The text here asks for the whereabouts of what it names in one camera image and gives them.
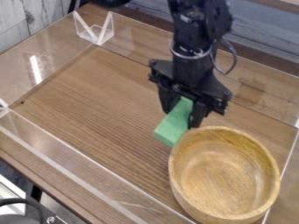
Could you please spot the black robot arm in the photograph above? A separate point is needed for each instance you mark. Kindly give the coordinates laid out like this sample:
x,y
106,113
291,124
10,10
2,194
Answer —
x,y
201,22

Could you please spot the brown wooden bowl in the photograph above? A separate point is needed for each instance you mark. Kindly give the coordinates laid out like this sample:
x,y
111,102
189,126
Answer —
x,y
225,176

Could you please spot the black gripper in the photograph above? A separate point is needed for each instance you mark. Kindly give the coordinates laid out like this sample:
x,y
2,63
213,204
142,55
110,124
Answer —
x,y
187,78

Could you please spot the green rectangular block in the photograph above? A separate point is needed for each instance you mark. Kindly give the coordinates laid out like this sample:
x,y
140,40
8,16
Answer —
x,y
174,124

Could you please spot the clear acrylic enclosure wall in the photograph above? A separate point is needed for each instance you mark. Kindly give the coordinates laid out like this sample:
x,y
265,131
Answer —
x,y
79,110

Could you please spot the black metal bracket with bolt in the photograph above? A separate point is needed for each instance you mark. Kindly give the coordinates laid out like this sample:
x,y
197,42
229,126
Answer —
x,y
40,212

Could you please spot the clear acrylic corner bracket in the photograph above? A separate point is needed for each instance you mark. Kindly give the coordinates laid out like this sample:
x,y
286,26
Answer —
x,y
95,34

